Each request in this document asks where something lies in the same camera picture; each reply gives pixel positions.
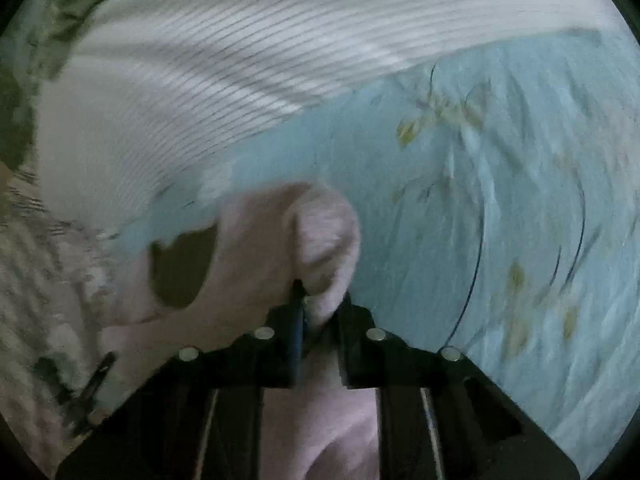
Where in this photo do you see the mauve knit sweater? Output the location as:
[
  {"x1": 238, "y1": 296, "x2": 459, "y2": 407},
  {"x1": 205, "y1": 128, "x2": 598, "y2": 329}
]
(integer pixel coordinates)
[{"x1": 100, "y1": 182, "x2": 378, "y2": 479}]

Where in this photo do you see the plaid checked blanket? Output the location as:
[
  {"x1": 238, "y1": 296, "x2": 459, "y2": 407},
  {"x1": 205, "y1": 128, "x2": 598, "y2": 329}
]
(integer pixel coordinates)
[{"x1": 1, "y1": 162, "x2": 133, "y2": 478}]

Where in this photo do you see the light blue floral bedsheet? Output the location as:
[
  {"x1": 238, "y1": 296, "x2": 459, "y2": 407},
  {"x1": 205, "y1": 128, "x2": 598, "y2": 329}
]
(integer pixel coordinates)
[{"x1": 119, "y1": 30, "x2": 639, "y2": 477}]

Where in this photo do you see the white ribbed pillow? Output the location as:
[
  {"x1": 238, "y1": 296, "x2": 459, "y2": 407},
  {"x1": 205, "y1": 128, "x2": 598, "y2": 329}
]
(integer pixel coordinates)
[{"x1": 36, "y1": 0, "x2": 625, "y2": 229}]

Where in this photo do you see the green floral pillow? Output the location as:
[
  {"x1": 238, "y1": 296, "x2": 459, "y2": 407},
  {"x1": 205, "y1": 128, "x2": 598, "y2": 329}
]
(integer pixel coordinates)
[{"x1": 1, "y1": 0, "x2": 106, "y2": 171}]

